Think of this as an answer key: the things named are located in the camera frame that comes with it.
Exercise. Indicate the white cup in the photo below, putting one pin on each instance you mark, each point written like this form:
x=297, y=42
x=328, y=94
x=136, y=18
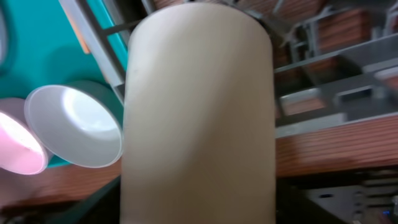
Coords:
x=199, y=119

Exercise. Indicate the pink bowl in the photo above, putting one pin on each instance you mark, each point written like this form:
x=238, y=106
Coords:
x=21, y=150

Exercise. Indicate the grey dishwasher rack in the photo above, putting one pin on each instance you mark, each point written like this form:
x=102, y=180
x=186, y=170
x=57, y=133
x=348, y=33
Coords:
x=343, y=87

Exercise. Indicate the grey bowl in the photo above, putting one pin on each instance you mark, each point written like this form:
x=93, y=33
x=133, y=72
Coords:
x=80, y=122

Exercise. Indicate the teal plastic serving tray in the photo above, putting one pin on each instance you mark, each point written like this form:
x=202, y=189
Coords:
x=38, y=48

